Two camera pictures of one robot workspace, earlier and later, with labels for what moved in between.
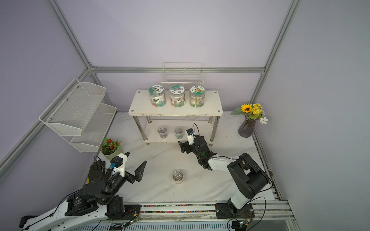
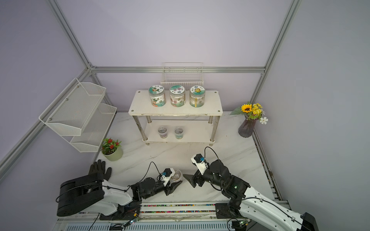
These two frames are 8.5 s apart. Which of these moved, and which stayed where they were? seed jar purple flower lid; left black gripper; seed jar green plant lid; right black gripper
Moved: right black gripper; left black gripper
Stayed: seed jar purple flower lid; seed jar green plant lid
